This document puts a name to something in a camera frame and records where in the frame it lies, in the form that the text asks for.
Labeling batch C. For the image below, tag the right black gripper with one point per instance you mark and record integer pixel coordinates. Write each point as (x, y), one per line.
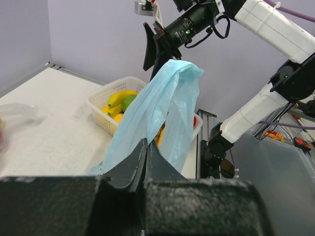
(189, 30)

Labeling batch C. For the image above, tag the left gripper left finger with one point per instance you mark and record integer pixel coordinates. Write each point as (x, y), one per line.
(128, 175)

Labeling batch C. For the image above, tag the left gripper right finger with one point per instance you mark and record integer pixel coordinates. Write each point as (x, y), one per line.
(157, 167)

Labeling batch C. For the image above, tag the light blue plastic bag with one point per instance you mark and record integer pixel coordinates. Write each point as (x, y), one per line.
(168, 100)

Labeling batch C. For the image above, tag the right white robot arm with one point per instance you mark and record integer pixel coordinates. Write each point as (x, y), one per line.
(261, 62)

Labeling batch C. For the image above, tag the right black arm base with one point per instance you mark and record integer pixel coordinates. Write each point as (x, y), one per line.
(215, 165)

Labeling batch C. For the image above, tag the yellow fake bell pepper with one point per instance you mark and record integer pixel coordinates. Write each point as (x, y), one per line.
(158, 137)

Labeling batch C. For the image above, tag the green fake lime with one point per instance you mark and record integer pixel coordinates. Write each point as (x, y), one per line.
(127, 101)

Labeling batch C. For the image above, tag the orange fake fruit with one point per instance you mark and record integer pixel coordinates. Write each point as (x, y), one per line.
(118, 117)

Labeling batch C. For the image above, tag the red fake bell pepper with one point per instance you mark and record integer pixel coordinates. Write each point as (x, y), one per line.
(194, 121)

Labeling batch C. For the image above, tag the yellow fake banana bunch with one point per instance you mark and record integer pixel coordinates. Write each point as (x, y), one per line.
(115, 101)

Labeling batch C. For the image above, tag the clear tied bag of fruits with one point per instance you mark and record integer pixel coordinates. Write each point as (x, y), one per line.
(13, 115)

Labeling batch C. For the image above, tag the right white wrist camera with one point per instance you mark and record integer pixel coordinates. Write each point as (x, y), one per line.
(148, 8)

